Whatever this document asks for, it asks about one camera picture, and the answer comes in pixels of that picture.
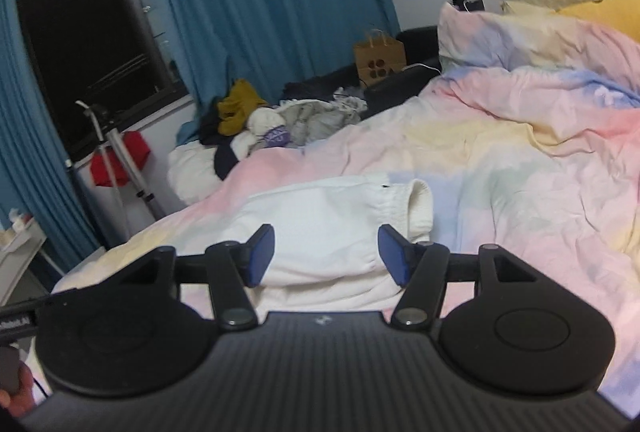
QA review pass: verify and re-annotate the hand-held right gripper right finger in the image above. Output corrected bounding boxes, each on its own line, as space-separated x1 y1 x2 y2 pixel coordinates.
377 224 538 328

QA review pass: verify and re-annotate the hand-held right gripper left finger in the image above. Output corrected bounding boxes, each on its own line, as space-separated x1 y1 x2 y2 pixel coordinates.
117 224 276 331

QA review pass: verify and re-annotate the white sweatshirt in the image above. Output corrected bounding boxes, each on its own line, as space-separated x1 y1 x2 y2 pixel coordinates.
222 177 434 313

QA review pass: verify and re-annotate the black clothes pile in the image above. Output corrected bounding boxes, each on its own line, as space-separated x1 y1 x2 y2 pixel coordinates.
282 66 367 106

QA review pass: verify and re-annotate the person's left hand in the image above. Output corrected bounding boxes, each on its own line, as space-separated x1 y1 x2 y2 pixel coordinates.
0 362 36 419

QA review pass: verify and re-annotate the white side table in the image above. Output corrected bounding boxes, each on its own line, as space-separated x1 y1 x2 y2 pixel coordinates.
0 217 67 307

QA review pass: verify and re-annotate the navy cloth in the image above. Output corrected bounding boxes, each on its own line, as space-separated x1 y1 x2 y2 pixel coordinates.
214 144 242 181

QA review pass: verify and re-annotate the purple patterned cloth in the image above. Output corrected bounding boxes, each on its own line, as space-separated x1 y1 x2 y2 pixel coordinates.
262 126 294 151

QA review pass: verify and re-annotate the white crumpled cloth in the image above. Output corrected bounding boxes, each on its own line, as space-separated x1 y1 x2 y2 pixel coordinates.
247 106 286 139

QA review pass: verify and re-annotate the black garment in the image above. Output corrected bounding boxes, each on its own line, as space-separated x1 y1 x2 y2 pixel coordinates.
197 109 236 146

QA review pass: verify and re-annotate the pastel patchwork duvet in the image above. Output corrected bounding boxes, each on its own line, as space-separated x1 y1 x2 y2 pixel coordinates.
50 39 640 414

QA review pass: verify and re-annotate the grey crumpled garment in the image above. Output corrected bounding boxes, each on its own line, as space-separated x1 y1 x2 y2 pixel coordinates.
280 99 362 146

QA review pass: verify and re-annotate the mustard yellow garment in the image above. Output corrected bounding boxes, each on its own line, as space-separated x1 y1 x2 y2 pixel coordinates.
216 79 271 136

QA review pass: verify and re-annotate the black chair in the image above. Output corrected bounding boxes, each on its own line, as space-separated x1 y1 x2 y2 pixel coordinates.
362 26 443 120

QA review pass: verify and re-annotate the white tripod stand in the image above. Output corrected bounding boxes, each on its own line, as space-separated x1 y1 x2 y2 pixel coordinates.
75 100 168 220

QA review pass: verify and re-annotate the red cloth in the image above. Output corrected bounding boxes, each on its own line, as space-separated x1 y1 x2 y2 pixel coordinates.
90 131 152 187

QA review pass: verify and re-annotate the brown paper bag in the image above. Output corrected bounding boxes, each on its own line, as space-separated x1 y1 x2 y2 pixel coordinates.
353 29 406 87

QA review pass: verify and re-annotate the pastel pillow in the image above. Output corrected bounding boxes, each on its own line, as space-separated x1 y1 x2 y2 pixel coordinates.
437 2 640 80

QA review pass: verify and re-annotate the dark window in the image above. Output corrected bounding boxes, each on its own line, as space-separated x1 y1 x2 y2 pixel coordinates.
12 0 193 163

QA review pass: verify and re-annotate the yellow pillow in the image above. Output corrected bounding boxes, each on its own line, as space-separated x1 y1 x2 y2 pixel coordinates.
554 0 640 46

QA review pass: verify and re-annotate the white charging cable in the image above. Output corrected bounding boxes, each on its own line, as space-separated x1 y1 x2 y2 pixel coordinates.
400 60 443 75

